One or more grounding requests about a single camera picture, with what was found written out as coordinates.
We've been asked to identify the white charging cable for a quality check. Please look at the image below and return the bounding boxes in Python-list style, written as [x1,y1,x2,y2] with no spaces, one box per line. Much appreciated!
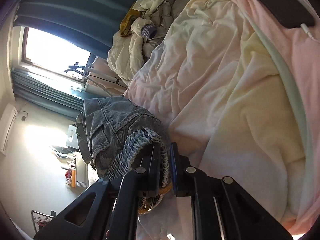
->
[299,23,320,43]

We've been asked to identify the orange tray with items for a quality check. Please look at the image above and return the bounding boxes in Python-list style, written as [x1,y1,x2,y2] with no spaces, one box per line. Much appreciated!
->
[65,168,76,187]

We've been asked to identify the teal curtain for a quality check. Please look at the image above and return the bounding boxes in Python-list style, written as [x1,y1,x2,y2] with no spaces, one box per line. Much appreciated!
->
[15,0,136,59]
[11,70,84,121]

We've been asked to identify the white air conditioner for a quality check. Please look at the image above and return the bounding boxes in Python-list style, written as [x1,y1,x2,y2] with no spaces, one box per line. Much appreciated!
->
[0,103,17,155]

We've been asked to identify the beige hanging garment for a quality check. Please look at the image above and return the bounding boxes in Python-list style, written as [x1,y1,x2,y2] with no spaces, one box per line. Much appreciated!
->
[89,57,127,95]

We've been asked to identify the white desk with drawers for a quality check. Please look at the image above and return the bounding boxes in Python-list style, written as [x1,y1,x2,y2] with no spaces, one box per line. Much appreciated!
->
[65,152,89,189]

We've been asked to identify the teal left curtain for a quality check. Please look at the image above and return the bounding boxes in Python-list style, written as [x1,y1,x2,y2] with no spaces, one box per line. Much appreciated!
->
[11,70,84,121]

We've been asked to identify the pink cream bed duvet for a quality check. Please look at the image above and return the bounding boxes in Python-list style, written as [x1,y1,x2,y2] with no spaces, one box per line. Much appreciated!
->
[123,0,320,240]

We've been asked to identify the purple sock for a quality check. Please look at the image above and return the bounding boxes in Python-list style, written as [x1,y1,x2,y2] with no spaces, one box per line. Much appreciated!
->
[140,24,157,39]

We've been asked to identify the garment steamer stand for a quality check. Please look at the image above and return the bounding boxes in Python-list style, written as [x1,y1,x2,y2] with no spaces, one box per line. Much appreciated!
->
[63,61,128,91]

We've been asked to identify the cream puffer jacket pile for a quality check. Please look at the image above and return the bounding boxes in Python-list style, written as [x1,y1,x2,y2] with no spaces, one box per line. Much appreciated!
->
[107,0,190,85]

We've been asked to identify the window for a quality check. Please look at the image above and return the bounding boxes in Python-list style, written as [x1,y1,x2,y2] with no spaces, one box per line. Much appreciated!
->
[22,28,91,82]

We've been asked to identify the black phone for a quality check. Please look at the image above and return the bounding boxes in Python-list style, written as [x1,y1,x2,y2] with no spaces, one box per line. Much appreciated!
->
[258,0,316,29]

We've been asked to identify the grey denim jeans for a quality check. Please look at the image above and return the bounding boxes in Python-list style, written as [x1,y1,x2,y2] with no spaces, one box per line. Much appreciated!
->
[76,96,171,215]

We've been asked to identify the mustard yellow garment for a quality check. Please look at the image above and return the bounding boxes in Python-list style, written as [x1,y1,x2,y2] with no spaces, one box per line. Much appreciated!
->
[119,7,142,37]

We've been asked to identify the teal right curtain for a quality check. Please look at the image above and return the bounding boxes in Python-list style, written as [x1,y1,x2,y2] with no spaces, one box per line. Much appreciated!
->
[15,0,136,59]

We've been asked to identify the white black chair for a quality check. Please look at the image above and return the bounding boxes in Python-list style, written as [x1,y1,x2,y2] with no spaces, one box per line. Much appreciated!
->
[66,125,79,152]

